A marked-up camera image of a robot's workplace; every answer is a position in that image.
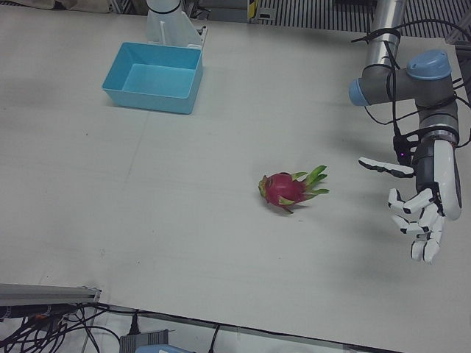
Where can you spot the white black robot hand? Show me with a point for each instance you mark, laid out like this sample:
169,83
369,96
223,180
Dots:
447,173

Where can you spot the pink dragon fruit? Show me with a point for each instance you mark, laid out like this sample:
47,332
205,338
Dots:
285,189

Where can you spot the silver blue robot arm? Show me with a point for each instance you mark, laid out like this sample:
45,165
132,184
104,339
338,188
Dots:
427,88

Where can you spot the light blue plastic bin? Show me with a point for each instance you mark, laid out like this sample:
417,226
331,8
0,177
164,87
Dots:
154,101

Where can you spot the blue plastic object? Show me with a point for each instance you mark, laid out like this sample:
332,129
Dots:
162,349

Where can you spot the grey power adapter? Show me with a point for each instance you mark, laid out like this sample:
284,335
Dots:
145,340

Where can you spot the black power plug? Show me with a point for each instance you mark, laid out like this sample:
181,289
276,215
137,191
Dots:
134,323

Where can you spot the aluminium extrusion bar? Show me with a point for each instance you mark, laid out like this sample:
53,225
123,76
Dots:
44,292

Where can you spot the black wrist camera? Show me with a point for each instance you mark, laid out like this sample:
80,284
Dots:
401,150

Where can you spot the short aluminium extrusion rail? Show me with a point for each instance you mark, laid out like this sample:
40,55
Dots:
460,35

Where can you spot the yellow black striped post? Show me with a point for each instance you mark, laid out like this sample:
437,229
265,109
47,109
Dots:
252,8

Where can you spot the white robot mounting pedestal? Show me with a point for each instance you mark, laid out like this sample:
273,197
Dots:
173,29

